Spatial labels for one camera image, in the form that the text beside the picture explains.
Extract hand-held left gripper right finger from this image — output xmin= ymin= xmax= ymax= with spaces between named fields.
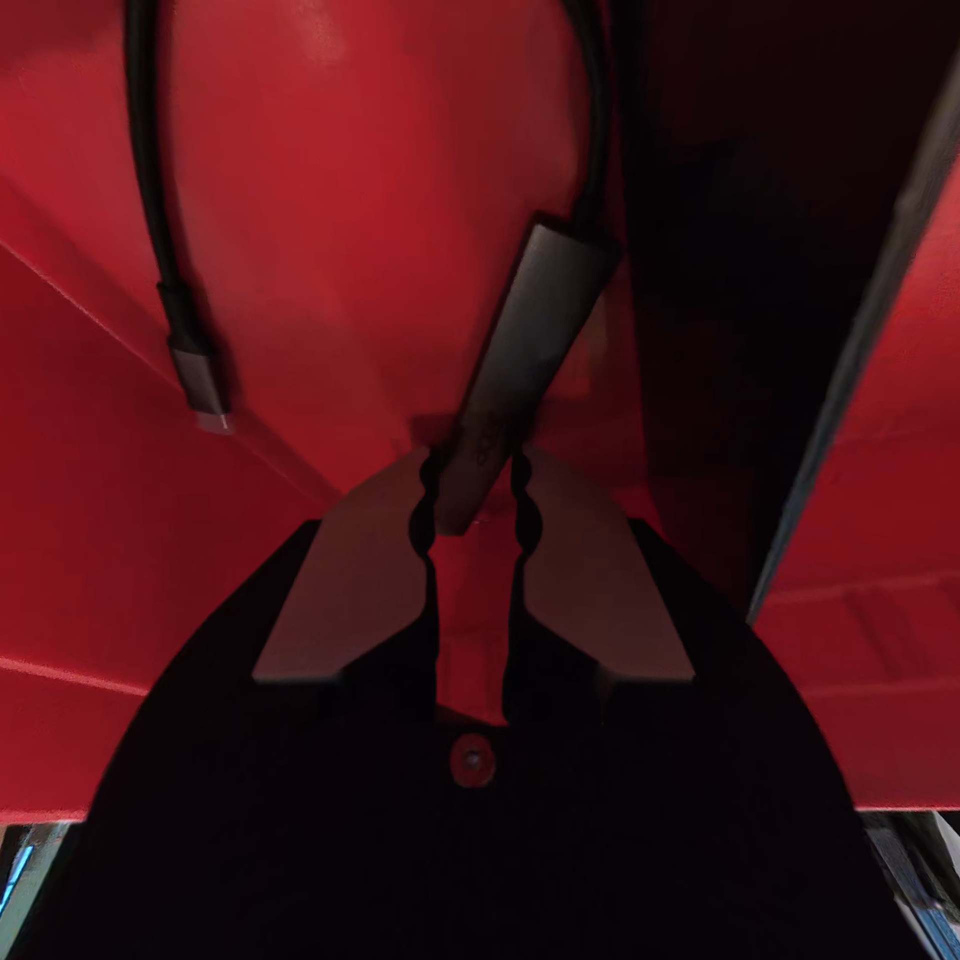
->
xmin=502 ymin=446 xmax=696 ymax=723

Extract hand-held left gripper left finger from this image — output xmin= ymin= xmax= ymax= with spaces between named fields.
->
xmin=251 ymin=448 xmax=440 ymax=715

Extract grey USB hub with cable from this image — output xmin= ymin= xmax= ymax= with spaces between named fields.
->
xmin=123 ymin=0 xmax=624 ymax=539

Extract red plastic bin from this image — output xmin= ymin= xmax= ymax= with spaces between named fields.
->
xmin=0 ymin=0 xmax=960 ymax=826

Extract black bin divider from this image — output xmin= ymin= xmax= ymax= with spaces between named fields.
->
xmin=622 ymin=0 xmax=960 ymax=627

